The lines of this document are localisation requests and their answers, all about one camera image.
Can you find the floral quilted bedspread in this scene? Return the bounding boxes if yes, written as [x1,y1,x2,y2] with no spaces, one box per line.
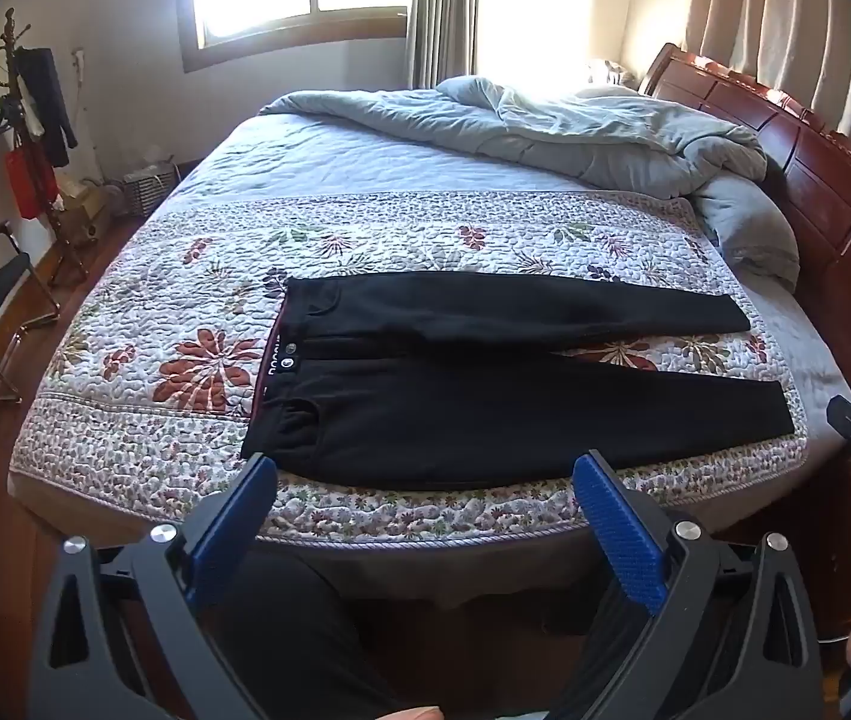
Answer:
[9,191,809,545]

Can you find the beige curtain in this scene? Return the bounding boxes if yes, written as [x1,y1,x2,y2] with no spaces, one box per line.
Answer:
[684,0,851,181]

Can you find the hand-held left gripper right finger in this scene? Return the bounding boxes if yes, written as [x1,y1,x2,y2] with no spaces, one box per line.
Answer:
[546,450,824,720]

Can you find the red bag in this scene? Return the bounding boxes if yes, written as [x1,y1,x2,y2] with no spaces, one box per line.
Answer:
[5,146,59,220]

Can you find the wooden coat rack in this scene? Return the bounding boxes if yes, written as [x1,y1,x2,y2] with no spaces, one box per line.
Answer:
[0,7,89,286]

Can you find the wooden bed frame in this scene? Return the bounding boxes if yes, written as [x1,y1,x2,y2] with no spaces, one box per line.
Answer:
[268,420,851,616]

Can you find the wooden bed headboard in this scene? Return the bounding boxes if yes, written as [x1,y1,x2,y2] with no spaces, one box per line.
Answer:
[643,43,851,421]

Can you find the wire basket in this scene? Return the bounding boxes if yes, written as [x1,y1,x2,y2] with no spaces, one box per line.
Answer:
[123,159,178,220]

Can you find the grey duvet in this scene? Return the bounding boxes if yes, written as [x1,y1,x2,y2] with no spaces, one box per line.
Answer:
[259,76,802,293]

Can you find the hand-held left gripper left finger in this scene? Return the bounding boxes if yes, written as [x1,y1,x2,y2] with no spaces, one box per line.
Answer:
[28,452,280,720]

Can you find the pale quilted mattress pad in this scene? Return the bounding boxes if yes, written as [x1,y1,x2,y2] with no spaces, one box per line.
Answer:
[142,111,851,440]

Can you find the dark hanging coat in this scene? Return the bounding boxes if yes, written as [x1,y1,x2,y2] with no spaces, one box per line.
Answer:
[16,46,79,168]

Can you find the cardboard box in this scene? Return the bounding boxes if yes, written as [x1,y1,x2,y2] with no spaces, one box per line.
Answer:
[54,184,113,245]

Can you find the black pants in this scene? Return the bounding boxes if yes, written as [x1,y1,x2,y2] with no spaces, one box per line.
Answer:
[239,270,796,494]

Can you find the grey curtain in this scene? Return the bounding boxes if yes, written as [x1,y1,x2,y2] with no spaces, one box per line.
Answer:
[404,0,483,89]

